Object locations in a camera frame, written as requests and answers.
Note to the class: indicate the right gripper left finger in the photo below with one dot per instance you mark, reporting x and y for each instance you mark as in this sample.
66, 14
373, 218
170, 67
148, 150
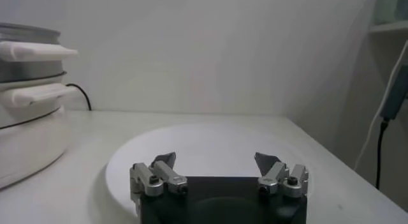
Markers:
150, 180

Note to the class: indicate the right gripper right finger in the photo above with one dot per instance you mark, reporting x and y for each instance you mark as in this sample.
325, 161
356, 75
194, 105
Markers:
280, 180

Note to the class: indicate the white round plate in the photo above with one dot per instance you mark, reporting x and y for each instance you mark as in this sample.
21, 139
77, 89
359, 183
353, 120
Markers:
207, 142

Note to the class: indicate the white electric cooker base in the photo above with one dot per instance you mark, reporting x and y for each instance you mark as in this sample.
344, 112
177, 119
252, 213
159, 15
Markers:
28, 142

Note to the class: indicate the mint green appliance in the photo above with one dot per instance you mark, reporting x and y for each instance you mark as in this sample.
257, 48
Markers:
387, 5

